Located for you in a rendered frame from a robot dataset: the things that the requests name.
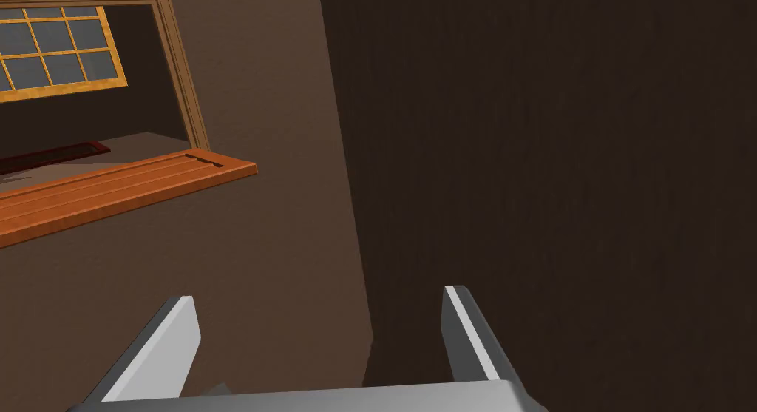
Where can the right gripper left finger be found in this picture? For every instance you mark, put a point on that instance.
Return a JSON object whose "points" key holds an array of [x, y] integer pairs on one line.
{"points": [[159, 359]]}

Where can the yellow framed window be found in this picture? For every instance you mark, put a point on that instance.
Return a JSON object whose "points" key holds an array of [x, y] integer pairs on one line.
{"points": [[53, 36]]}

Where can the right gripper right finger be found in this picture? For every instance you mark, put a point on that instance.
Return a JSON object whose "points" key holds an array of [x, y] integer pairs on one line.
{"points": [[467, 347]]}

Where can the dark red flat slab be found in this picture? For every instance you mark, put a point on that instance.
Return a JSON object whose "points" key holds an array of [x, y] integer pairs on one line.
{"points": [[53, 154]]}

